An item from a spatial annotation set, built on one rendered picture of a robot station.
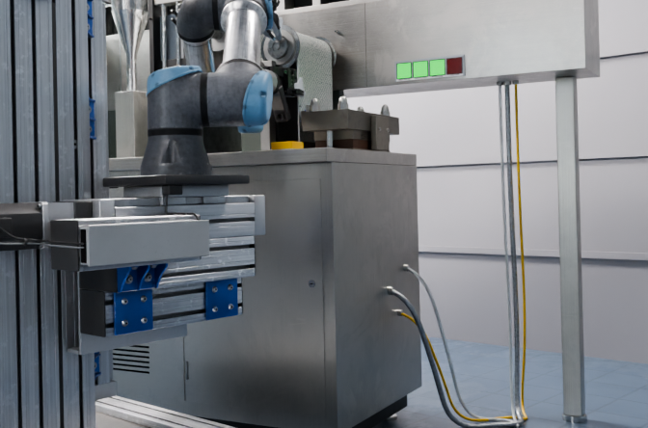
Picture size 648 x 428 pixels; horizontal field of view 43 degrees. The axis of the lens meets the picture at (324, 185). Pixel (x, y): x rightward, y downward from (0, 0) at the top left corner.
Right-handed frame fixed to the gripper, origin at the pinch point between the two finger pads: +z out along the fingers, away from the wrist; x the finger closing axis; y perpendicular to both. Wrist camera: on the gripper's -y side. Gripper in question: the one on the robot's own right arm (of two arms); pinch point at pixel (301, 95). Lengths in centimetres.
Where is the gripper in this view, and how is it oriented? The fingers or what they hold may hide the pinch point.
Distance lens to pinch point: 267.9
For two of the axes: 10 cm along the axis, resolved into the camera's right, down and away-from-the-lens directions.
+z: 4.8, 0.0, 8.8
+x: -8.8, 0.2, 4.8
